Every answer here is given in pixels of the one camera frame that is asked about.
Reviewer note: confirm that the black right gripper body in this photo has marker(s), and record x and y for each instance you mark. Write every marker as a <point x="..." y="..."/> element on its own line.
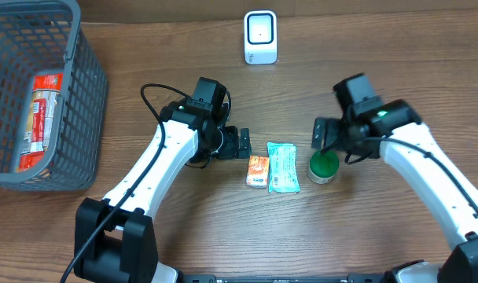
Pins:
<point x="341" y="130"/>

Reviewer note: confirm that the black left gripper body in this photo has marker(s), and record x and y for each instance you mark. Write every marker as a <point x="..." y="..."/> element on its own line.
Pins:
<point x="234" y="142"/>

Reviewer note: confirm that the orange tissue pack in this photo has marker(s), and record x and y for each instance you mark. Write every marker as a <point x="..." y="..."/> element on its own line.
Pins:
<point x="258" y="171"/>

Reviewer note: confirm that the green lid jar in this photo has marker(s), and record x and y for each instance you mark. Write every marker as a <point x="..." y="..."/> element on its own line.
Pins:
<point x="322" y="167"/>

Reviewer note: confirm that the teal wet wipes pack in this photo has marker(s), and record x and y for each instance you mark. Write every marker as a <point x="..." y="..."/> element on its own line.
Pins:
<point x="283" y="177"/>

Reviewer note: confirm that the red orange snack bag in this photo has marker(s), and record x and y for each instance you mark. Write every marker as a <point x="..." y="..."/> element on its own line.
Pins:
<point x="44" y="92"/>

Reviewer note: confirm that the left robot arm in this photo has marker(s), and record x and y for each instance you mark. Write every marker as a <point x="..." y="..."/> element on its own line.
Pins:
<point x="114" y="237"/>

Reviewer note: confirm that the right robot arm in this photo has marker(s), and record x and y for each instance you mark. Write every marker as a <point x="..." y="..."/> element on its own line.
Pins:
<point x="396" y="134"/>

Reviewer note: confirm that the white barcode scanner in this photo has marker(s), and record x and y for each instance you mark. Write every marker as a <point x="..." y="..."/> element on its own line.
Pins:
<point x="260" y="37"/>

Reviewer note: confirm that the grey plastic shopping basket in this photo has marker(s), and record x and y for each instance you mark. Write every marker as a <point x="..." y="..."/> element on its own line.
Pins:
<point x="42" y="38"/>

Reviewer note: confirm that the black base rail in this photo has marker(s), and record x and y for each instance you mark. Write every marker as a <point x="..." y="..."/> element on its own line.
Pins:
<point x="351" y="278"/>

